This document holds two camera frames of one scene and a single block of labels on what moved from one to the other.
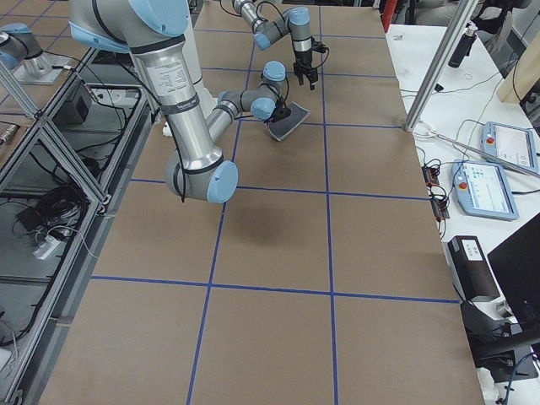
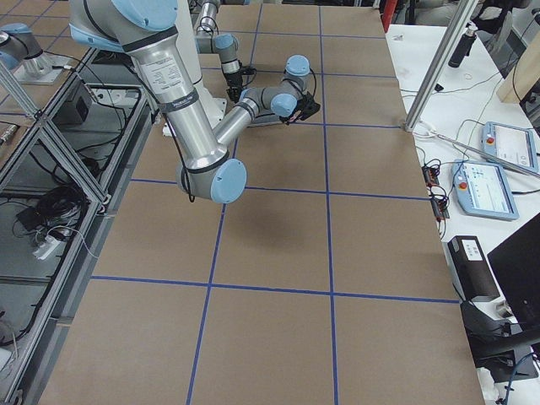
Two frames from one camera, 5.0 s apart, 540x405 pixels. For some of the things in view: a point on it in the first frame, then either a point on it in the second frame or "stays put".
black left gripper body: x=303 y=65 → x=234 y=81
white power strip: x=50 y=245 stays put
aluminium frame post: x=461 y=20 stays put
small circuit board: x=439 y=201 stays put
